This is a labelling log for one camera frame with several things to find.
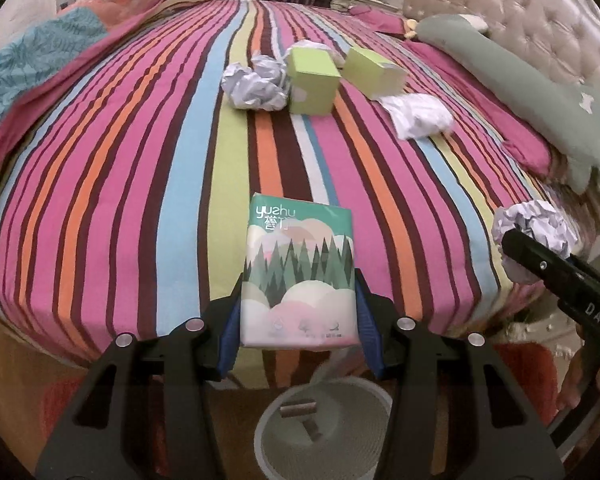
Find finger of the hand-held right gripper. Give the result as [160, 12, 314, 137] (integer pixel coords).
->
[500, 229, 576, 301]

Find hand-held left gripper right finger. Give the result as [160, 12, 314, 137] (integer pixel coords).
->
[352, 267, 566, 480]

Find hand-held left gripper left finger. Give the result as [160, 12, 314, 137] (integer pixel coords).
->
[35, 272, 246, 480]

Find white paper ball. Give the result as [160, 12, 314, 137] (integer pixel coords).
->
[491, 199, 579, 285]
[250, 54, 289, 111]
[221, 62, 260, 109]
[290, 39, 332, 54]

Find forest print tissue packet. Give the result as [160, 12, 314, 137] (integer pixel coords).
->
[240, 192, 361, 351]

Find white round waste bin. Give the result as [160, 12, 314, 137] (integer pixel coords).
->
[254, 380, 396, 480]

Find light green cardboard box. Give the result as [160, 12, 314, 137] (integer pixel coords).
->
[285, 45, 342, 116]
[341, 47, 408, 101]

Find person's right hand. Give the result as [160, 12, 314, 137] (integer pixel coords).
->
[555, 320, 600, 411]

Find pink pillow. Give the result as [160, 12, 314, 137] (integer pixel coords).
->
[405, 40, 553, 176]
[347, 7, 406, 36]

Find long green pillow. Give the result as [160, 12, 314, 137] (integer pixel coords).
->
[415, 12, 600, 196]

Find crumpled white paper sheet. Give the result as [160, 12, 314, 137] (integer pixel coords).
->
[380, 94, 456, 141]

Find striped multicolour bed sheet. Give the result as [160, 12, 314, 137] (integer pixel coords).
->
[0, 0, 581, 391]

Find tufted beige headboard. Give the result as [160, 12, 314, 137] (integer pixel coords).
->
[402, 0, 600, 106]

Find cream nightstand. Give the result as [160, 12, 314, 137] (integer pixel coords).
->
[330, 0, 406, 13]

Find orange teal folded quilt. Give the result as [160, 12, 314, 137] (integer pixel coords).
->
[0, 0, 216, 181]

